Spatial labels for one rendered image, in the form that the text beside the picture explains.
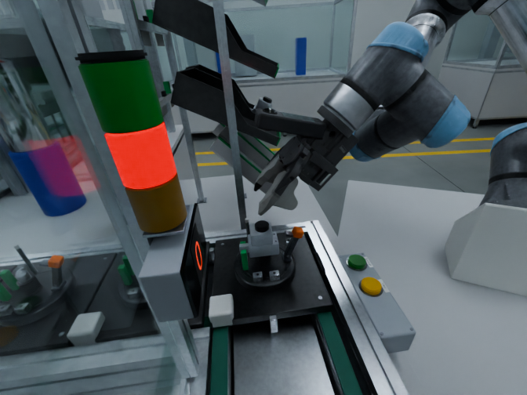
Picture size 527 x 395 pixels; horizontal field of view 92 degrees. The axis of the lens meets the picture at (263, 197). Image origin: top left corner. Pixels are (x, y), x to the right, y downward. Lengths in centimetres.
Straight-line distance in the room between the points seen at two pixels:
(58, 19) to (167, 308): 25
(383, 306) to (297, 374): 21
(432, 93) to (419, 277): 51
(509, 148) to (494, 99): 485
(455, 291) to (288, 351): 46
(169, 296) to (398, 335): 42
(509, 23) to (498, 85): 489
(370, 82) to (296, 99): 408
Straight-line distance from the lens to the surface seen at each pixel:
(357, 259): 65
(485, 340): 77
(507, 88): 577
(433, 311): 76
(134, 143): 23
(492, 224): 76
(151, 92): 24
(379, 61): 45
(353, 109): 44
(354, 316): 57
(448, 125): 48
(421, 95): 47
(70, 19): 25
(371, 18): 952
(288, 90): 448
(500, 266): 84
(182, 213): 28
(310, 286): 58
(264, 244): 54
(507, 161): 85
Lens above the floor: 141
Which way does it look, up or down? 31 degrees down
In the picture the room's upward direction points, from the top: 4 degrees counter-clockwise
